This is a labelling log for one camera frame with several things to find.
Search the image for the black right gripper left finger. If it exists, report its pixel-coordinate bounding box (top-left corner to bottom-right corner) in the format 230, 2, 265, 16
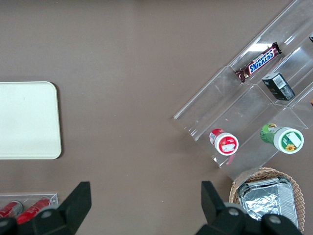
0, 181, 92, 235

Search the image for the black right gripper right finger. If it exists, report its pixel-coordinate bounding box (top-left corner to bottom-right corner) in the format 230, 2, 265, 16
195, 180, 304, 235

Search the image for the tan wicker basket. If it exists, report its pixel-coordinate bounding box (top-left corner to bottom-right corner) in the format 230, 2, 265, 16
228, 167, 305, 233

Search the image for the cream plastic tray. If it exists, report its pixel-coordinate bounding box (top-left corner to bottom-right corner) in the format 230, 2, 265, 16
0, 81, 62, 160

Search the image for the clear acrylic bottle rack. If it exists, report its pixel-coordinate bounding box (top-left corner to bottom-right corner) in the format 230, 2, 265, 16
0, 192, 59, 221

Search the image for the red Coca-Cola bottle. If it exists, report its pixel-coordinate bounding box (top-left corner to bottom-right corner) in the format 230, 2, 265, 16
16, 197, 52, 225
0, 200, 24, 219

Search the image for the aluminium foil container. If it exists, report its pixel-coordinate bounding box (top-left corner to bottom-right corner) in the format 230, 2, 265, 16
236, 177, 300, 230

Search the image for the red snack cup white lid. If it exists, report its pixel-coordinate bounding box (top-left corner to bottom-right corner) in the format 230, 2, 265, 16
209, 128, 239, 156

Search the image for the green snack cup white lid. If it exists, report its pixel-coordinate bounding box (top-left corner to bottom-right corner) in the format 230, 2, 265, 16
260, 122, 305, 154

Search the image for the clear acrylic stepped shelf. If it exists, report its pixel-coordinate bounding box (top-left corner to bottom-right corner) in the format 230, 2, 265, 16
173, 0, 313, 182

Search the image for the small black carton box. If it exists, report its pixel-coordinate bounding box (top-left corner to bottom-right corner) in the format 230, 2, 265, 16
261, 72, 296, 101

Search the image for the Snickers chocolate bar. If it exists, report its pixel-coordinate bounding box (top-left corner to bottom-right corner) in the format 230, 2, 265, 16
234, 41, 282, 83

